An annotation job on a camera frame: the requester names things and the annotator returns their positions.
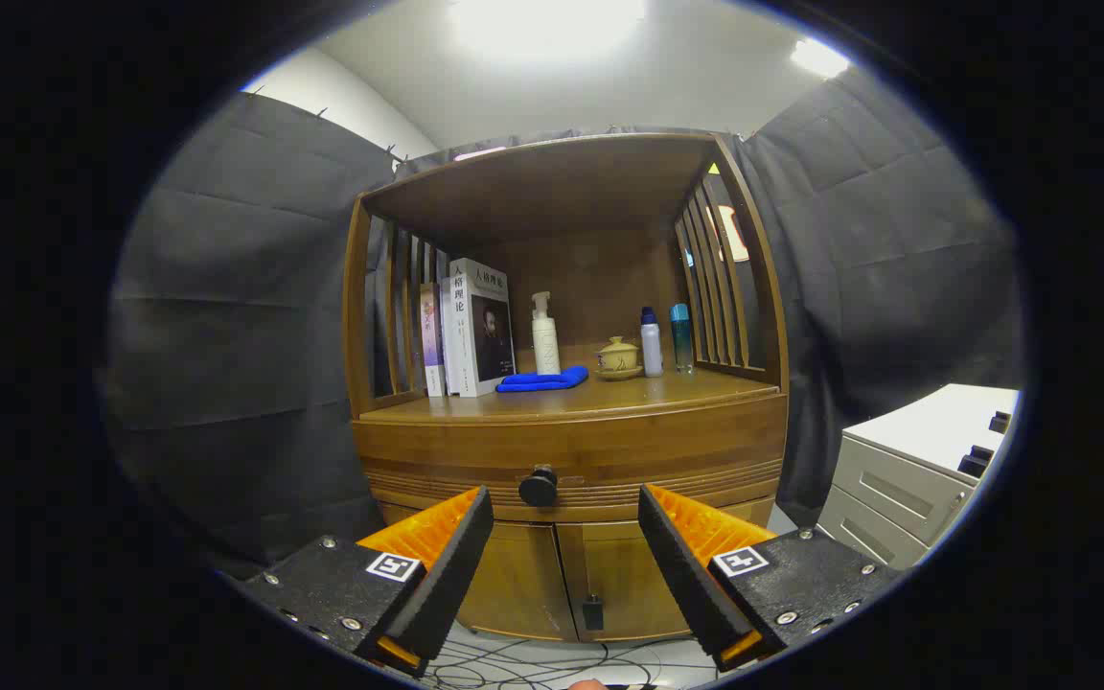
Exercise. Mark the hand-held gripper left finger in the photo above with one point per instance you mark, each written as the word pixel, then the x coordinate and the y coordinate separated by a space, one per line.
pixel 447 575

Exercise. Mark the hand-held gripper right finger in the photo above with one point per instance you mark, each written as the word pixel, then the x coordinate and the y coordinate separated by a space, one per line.
pixel 686 575

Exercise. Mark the black round drawer knob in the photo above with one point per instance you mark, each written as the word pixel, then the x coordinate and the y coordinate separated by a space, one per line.
pixel 539 489

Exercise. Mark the wooden drawer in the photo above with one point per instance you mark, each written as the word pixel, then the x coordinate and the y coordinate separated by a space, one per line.
pixel 609 450

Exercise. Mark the wooden cabinet door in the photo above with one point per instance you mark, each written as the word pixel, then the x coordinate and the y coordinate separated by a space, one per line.
pixel 619 565
pixel 523 575

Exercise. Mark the wooden countertop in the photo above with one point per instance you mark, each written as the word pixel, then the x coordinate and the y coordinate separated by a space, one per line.
pixel 667 388

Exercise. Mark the grey drawer unit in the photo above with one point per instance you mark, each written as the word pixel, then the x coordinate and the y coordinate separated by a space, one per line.
pixel 897 479

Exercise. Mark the wooden cabinet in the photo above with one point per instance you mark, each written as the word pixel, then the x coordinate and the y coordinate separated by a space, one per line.
pixel 552 182

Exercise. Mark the black door latch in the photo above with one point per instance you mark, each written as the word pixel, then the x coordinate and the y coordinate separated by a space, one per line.
pixel 593 611

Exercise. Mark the beige saucer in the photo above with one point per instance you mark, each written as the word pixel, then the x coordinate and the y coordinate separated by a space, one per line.
pixel 619 375

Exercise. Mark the blue folded cloth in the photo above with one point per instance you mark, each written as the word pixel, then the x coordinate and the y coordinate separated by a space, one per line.
pixel 542 380

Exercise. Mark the white bottle with blue cap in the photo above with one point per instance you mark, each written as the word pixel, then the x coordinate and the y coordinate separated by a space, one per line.
pixel 652 350

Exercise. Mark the beige lidded teacup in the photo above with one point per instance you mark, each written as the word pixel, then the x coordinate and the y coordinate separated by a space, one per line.
pixel 617 356

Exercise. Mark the thin purple book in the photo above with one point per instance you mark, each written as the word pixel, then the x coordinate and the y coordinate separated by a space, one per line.
pixel 431 340

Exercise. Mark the clear teal bottle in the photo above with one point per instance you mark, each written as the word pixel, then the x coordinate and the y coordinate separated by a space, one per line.
pixel 681 335

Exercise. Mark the thick white portrait book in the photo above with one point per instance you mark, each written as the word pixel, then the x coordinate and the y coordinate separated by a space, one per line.
pixel 490 331

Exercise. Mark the white pump bottle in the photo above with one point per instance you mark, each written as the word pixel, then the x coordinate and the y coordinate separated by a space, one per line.
pixel 545 345

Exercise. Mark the black small box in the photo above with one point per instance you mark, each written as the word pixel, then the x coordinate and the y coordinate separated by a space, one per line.
pixel 1000 422
pixel 975 462

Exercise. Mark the small ceiling light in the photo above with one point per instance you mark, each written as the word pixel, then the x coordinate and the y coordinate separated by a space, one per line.
pixel 820 57

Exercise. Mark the large ceiling light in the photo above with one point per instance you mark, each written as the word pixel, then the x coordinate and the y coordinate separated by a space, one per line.
pixel 542 24

